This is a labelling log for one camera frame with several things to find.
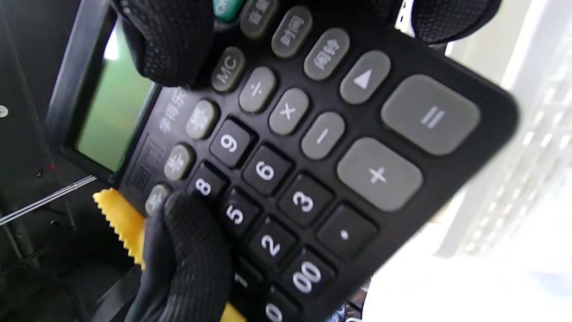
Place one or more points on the white plastic organizer basket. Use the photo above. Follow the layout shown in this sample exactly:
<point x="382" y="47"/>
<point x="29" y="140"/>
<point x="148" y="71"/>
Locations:
<point x="523" y="156"/>

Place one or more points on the yellow cleaning cloth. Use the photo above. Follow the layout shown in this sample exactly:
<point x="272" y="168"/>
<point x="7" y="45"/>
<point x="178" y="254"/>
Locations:
<point x="125" y="219"/>

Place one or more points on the person's right hand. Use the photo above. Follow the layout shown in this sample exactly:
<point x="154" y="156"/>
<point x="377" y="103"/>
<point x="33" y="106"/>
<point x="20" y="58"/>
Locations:
<point x="170" y="40"/>

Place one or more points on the person's left hand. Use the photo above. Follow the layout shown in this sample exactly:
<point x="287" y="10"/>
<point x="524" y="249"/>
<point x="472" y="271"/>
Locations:
<point x="187" y="268"/>

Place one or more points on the black calculator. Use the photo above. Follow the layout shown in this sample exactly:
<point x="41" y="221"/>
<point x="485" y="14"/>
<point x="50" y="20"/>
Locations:
<point x="313" y="156"/>

